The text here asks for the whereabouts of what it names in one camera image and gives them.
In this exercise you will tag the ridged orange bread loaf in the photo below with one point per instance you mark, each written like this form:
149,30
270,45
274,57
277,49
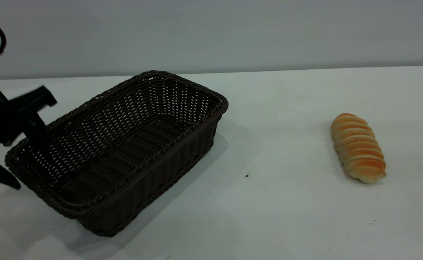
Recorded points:
357,148

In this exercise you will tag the black woven wicker basket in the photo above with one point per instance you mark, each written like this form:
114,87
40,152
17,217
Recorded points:
132,169

